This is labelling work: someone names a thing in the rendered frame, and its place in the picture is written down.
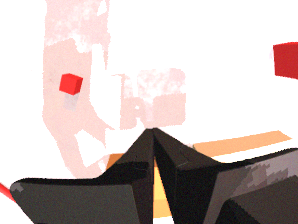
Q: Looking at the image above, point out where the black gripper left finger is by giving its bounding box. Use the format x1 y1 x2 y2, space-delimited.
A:
9 128 154 224

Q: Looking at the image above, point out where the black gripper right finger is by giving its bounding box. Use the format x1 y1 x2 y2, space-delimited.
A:
152 128 298 224

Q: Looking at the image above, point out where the red flat bar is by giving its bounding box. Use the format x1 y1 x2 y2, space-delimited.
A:
0 184 12 198

